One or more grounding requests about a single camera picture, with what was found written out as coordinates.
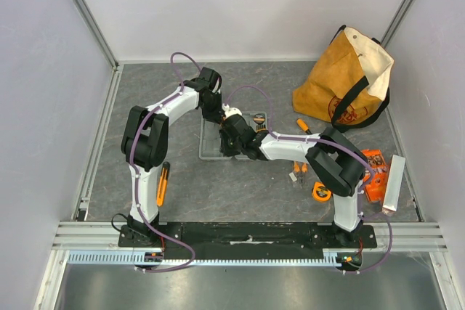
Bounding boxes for brown canvas tote bag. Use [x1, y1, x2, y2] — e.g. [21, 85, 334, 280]
[292, 25, 395, 133]

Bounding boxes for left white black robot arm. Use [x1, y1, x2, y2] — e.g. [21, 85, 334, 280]
[121, 68, 222, 247]

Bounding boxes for grey plastic tool case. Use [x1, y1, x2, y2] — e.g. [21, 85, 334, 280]
[199, 111, 268, 161]

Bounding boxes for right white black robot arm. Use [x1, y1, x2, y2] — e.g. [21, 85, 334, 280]
[219, 114, 368, 248]

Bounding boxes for orange utility knife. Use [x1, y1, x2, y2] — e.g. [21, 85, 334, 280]
[156, 162, 171, 207]

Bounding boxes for round black orange tape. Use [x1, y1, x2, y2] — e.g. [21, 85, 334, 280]
[252, 113, 267, 125]

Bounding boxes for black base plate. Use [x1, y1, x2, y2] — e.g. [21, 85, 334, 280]
[118, 222, 377, 249]

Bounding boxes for orange printed box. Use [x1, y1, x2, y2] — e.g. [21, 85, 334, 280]
[362, 150, 389, 203]

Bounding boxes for orange tape measure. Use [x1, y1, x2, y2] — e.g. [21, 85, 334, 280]
[312, 182, 332, 203]

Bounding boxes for orange handled pliers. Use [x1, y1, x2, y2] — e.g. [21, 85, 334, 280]
[289, 161, 308, 189]

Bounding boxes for blue grey cable duct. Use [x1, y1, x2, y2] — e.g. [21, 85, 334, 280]
[68, 250, 341, 267]

